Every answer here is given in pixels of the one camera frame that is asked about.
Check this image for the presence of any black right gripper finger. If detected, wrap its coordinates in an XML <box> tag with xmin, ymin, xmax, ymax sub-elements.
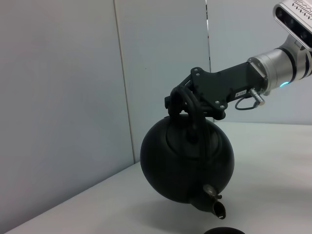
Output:
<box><xmin>197</xmin><ymin>99</ymin><xmax>226</xmax><ymax>121</ymax></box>
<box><xmin>164</xmin><ymin>76</ymin><xmax>195</xmax><ymax>115</ymax></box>

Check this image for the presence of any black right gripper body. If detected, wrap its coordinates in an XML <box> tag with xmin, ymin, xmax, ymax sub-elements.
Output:
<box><xmin>190</xmin><ymin>61</ymin><xmax>268</xmax><ymax>110</ymax></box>

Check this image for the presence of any black round teapot with handle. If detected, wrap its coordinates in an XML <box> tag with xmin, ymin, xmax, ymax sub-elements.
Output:
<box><xmin>140</xmin><ymin>85</ymin><xmax>235</xmax><ymax>220</ymax></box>

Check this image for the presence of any small black teacup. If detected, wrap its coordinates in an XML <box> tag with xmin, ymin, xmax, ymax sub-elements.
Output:
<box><xmin>203</xmin><ymin>226</ymin><xmax>242</xmax><ymax>234</ymax></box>

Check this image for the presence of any grey cable with metal plug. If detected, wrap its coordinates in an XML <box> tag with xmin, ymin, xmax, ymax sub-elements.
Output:
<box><xmin>234</xmin><ymin>88</ymin><xmax>266</xmax><ymax>111</ymax></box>

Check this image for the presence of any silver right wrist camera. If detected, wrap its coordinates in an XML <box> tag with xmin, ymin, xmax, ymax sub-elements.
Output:
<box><xmin>273</xmin><ymin>0</ymin><xmax>312</xmax><ymax>51</ymax></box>

